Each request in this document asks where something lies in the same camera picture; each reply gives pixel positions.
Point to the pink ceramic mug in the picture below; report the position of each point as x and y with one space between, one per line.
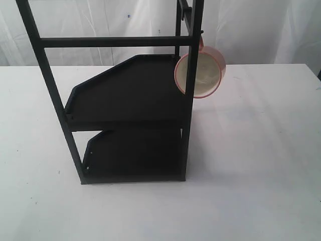
211 68

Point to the black metal shelf rack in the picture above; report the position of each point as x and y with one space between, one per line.
130 123

